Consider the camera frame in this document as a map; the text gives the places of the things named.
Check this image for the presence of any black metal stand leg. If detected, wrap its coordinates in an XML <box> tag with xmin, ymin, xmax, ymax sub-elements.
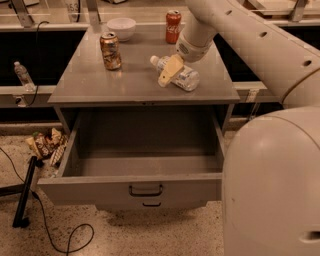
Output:
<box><xmin>0</xmin><ymin>156</ymin><xmax>37</xmax><ymax>228</ymax></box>

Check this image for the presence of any gold patterned drink can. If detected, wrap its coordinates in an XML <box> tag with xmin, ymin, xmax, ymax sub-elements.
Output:
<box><xmin>100</xmin><ymin>32</ymin><xmax>122</xmax><ymax>70</ymax></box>

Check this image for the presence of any black floor cable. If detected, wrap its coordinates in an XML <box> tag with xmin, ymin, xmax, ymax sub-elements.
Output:
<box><xmin>0</xmin><ymin>146</ymin><xmax>95</xmax><ymax>256</ymax></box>

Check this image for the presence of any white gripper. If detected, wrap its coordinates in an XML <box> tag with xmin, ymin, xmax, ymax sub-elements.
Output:
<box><xmin>158</xmin><ymin>31</ymin><xmax>213</xmax><ymax>87</ymax></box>

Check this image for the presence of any clear plastic bottle white label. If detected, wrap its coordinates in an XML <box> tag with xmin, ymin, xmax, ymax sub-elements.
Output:
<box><xmin>150</xmin><ymin>55</ymin><xmax>200</xmax><ymax>92</ymax></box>

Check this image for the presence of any open grey top drawer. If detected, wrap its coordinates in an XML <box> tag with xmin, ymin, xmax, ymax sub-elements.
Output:
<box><xmin>39</xmin><ymin>106</ymin><xmax>224</xmax><ymax>209</ymax></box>

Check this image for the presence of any white ceramic bowl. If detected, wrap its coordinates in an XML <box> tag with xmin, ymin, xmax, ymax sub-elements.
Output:
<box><xmin>107</xmin><ymin>18</ymin><xmax>136</xmax><ymax>42</ymax></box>

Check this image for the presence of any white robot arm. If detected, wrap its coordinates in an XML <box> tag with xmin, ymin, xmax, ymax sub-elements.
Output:
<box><xmin>176</xmin><ymin>0</ymin><xmax>320</xmax><ymax>256</ymax></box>

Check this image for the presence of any grey metal drawer cabinet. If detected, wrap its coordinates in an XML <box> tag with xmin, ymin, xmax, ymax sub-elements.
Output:
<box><xmin>47</xmin><ymin>23</ymin><xmax>241</xmax><ymax>212</ymax></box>

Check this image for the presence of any red coca-cola can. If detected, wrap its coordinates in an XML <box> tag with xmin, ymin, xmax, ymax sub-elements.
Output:
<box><xmin>166</xmin><ymin>10</ymin><xmax>182</xmax><ymax>44</ymax></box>

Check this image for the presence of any black drawer handle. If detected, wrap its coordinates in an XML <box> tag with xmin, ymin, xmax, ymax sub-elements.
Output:
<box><xmin>128</xmin><ymin>185</ymin><xmax>163</xmax><ymax>198</ymax></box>

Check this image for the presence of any crumpled chip bag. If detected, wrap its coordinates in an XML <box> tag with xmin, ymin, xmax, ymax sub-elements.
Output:
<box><xmin>26</xmin><ymin>128</ymin><xmax>68</xmax><ymax>166</ymax></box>

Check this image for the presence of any small clear water bottle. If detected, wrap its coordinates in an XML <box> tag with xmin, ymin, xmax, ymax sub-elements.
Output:
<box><xmin>14</xmin><ymin>61</ymin><xmax>36</xmax><ymax>92</ymax></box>

